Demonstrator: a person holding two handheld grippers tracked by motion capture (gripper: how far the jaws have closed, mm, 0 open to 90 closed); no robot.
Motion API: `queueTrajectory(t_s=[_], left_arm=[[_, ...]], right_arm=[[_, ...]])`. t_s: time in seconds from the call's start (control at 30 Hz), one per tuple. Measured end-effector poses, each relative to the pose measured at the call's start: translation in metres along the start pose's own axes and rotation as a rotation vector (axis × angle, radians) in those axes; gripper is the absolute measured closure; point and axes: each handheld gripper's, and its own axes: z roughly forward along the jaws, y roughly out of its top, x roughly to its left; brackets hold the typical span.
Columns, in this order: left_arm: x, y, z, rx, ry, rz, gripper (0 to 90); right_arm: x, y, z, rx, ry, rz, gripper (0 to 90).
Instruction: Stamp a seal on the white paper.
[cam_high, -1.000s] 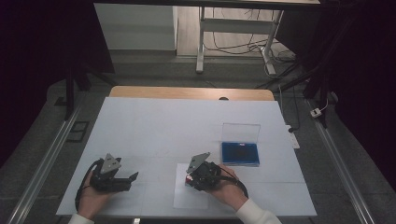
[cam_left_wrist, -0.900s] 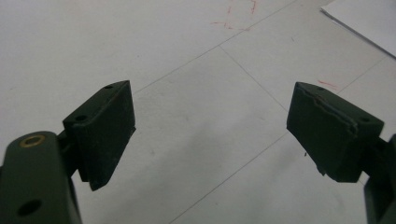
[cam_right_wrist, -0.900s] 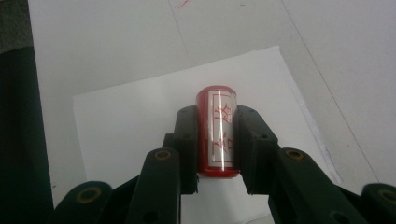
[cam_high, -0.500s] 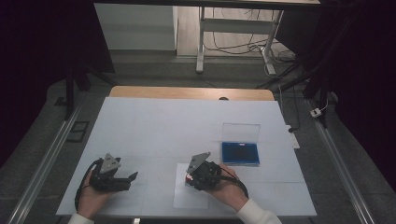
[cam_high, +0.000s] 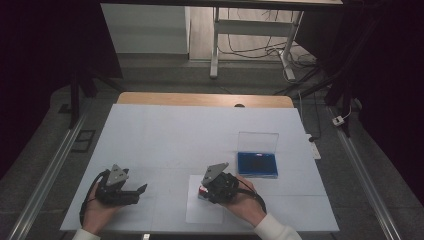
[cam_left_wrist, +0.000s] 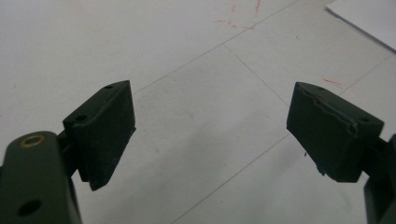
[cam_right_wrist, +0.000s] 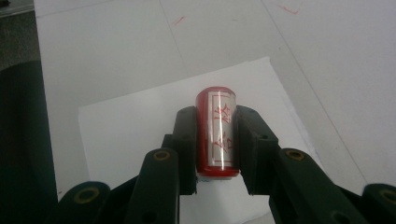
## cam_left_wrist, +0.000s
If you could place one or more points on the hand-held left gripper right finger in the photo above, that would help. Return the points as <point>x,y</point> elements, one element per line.
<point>333,137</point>

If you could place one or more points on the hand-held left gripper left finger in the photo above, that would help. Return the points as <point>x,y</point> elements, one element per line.
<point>102,130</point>

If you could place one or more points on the white paper sheet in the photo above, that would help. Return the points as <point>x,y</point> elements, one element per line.
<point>370,18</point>

